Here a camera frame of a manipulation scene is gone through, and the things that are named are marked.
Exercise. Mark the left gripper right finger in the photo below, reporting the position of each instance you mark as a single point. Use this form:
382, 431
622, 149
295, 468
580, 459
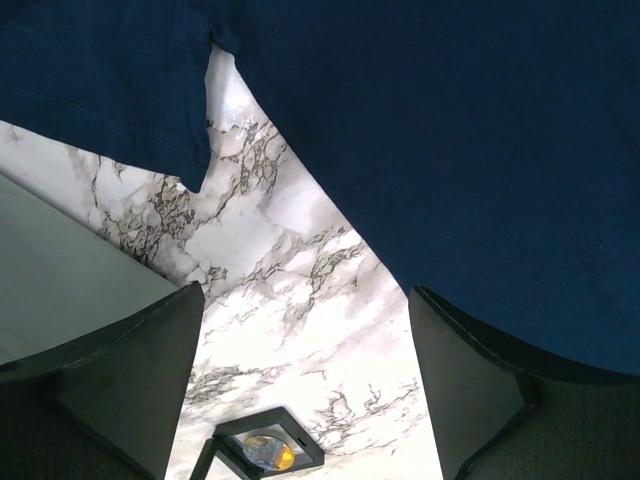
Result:
501, 408

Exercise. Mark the translucent green storage box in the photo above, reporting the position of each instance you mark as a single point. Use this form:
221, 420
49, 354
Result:
60, 281

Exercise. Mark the small black open case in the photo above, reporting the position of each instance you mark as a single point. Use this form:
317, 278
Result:
225, 444

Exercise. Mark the round colourful brooch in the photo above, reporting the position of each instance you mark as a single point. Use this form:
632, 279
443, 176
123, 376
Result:
268, 452

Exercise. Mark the navy blue t-shirt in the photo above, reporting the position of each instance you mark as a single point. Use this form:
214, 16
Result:
485, 150

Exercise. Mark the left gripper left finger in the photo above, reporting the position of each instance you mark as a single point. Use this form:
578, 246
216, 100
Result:
105, 405

